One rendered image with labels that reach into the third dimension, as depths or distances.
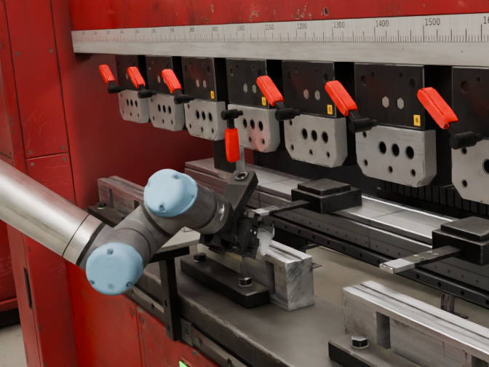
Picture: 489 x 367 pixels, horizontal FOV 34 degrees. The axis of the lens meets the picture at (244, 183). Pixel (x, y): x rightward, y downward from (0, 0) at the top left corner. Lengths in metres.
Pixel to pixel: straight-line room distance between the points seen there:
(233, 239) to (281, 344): 0.20
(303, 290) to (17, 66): 1.19
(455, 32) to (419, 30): 0.06
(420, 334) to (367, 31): 0.44
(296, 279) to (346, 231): 0.29
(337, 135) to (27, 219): 0.48
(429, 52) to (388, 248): 0.67
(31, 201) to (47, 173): 1.22
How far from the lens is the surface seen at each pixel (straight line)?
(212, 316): 1.51
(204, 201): 1.29
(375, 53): 1.15
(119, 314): 2.05
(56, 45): 2.40
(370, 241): 1.68
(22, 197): 1.19
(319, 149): 1.28
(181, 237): 1.57
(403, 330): 1.23
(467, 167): 1.03
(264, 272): 1.55
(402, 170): 1.12
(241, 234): 1.41
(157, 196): 1.26
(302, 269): 1.49
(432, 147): 1.09
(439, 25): 1.04
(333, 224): 1.78
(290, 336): 1.40
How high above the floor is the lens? 1.43
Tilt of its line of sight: 12 degrees down
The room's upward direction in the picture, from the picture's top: 4 degrees counter-clockwise
